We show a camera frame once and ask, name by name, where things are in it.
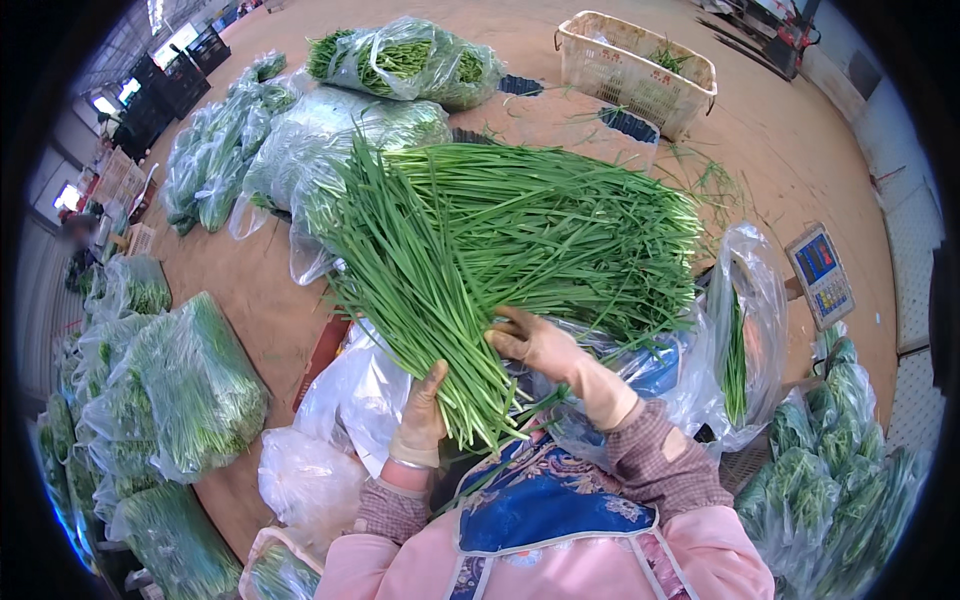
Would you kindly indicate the person's left hand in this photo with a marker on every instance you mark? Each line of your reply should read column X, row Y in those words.
column 418, row 420

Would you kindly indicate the person's right hand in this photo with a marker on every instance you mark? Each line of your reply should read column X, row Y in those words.
column 546, row 346

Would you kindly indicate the person's right fingers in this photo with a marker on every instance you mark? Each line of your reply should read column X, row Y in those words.
column 508, row 333

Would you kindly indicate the bundle of green chives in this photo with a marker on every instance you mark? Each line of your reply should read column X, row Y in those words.
column 487, row 240

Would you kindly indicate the red-brown carton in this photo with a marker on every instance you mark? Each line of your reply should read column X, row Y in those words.
column 322, row 360

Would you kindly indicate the pile of white plastic bags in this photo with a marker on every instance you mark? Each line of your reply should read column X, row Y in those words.
column 337, row 427

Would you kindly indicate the person's body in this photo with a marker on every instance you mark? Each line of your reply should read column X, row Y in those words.
column 555, row 540

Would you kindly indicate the nearly empty clear plastic bag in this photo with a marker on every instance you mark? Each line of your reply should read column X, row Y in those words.
column 754, row 337

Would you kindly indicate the large clear bag of chives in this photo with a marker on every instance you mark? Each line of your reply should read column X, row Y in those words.
column 330, row 150

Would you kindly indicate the white plastic basket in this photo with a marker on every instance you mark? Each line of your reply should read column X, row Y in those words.
column 634, row 71

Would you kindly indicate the scale display panel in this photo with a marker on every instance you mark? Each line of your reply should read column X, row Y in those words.
column 820, row 274

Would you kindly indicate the heap of bagged chives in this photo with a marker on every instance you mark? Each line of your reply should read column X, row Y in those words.
column 157, row 405
column 217, row 150
column 832, row 480

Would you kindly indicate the red pallet jack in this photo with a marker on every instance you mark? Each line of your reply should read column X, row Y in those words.
column 780, row 34

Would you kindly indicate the stack of white baskets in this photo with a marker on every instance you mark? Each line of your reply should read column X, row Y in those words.
column 120, row 187

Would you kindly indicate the stack of black crates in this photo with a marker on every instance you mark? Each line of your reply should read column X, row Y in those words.
column 169, row 82

